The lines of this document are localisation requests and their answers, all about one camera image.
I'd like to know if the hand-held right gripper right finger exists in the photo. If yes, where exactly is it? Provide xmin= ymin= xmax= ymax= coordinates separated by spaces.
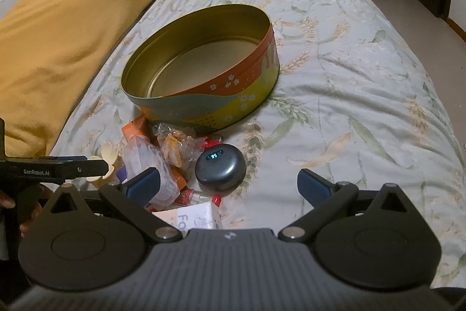
xmin=278 ymin=168 xmax=414 ymax=243

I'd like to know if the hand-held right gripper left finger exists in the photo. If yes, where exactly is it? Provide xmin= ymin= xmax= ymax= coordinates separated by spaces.
xmin=42 ymin=167 xmax=183 ymax=243

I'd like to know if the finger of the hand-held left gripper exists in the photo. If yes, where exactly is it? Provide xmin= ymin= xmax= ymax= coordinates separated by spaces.
xmin=62 ymin=156 xmax=110 ymax=178

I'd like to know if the cream hair claw clip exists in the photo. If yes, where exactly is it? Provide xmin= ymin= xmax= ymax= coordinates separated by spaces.
xmin=85 ymin=143 xmax=118 ymax=185

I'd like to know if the clear floss pick box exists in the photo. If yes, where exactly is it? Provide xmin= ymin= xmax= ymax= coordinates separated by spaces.
xmin=123 ymin=135 xmax=181 ymax=210

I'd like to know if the orange snack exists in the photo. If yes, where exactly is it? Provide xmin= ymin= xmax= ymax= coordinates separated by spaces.
xmin=161 ymin=132 xmax=205 ymax=171

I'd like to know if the clear vial with red cap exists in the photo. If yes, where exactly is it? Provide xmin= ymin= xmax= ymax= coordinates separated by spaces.
xmin=174 ymin=188 xmax=223 ymax=208

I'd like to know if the orange tube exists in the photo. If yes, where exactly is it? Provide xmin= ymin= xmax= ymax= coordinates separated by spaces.
xmin=121 ymin=115 xmax=151 ymax=148

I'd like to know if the white tube with purple cap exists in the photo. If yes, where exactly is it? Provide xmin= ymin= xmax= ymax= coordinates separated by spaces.
xmin=116 ymin=164 xmax=224 ymax=230

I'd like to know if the grey earbud case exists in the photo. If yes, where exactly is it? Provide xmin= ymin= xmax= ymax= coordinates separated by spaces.
xmin=194 ymin=143 xmax=253 ymax=196

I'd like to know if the red small packet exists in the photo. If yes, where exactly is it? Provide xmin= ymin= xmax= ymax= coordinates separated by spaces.
xmin=203 ymin=135 xmax=223 ymax=152

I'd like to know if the round floral metal tin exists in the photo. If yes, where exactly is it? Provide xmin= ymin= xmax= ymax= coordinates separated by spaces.
xmin=120 ymin=4 xmax=281 ymax=134

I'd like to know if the person's left hand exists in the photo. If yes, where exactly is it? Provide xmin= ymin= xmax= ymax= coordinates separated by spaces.
xmin=0 ymin=186 xmax=54 ymax=235

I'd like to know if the floral bedspread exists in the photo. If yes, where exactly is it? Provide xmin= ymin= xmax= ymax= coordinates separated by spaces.
xmin=51 ymin=0 xmax=466 ymax=291

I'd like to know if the yellow blanket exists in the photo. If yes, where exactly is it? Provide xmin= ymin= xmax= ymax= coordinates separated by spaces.
xmin=0 ymin=0 xmax=180 ymax=159

